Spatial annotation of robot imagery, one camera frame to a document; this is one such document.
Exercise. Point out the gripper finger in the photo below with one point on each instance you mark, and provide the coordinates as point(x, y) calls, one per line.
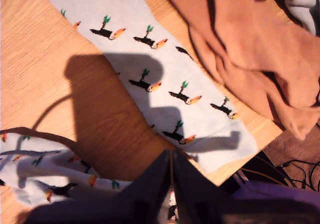
point(225, 209)
point(112, 209)

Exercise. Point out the white animal print sock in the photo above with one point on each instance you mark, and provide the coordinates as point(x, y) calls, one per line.
point(32, 169)
point(150, 66)

